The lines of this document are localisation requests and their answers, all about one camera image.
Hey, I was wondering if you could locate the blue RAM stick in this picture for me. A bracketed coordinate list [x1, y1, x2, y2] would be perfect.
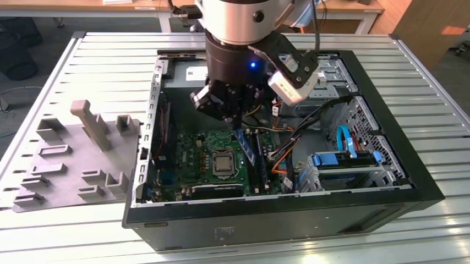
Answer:
[233, 126, 258, 166]

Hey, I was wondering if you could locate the hard disk in blue carrier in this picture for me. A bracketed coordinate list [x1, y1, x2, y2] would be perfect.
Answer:
[312, 153, 381, 169]

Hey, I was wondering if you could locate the green motherboard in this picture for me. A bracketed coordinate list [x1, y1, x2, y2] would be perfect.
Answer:
[146, 129, 286, 203]

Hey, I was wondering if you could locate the silver CPU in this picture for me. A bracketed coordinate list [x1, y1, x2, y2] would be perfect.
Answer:
[214, 156, 236, 173]

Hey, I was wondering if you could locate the black camera cable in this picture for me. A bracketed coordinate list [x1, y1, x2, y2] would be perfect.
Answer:
[312, 0, 322, 53]

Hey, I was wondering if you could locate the orange wire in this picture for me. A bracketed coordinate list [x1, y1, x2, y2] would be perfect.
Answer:
[272, 156, 296, 174]

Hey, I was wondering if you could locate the black graphics card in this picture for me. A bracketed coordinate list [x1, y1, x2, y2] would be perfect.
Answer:
[190, 183, 246, 200]

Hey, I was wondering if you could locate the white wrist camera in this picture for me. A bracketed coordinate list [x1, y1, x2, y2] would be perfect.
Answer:
[268, 70, 318, 107]

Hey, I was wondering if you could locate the black camera bracket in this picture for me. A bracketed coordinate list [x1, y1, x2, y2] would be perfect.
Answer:
[248, 31, 320, 83]

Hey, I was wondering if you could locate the brown wooden cabinet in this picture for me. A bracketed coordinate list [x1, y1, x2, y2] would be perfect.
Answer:
[392, 0, 470, 72]

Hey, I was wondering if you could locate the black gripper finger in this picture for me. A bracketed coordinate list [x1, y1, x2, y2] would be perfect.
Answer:
[238, 84, 268, 129]
[189, 81, 241, 129]

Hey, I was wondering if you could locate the black PC case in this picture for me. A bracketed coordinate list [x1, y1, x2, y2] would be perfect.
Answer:
[121, 49, 448, 251]

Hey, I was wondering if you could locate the grey power supply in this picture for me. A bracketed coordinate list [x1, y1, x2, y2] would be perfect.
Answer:
[161, 60, 237, 133]

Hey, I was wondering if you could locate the socket cover metal frame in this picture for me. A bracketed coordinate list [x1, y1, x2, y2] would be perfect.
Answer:
[209, 148, 241, 181]

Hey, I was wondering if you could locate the blue SATA wire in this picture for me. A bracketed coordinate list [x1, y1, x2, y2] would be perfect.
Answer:
[336, 125, 360, 159]

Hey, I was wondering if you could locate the wooden desk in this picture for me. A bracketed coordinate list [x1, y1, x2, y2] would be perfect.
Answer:
[0, 0, 385, 35]

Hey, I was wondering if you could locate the black bin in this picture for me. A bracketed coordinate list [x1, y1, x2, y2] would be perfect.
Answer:
[0, 18, 43, 82]

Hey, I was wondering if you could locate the grey parts rack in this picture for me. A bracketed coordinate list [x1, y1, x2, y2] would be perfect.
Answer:
[11, 99, 144, 214]

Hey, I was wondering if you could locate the black RAM slot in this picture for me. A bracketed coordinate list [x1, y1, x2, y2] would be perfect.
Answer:
[245, 162, 261, 194]

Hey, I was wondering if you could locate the silver disk bay bracket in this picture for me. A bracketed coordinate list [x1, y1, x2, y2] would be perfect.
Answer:
[293, 152, 409, 193]

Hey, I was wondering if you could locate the black wire bundle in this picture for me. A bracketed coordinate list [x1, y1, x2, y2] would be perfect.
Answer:
[272, 95, 354, 160]

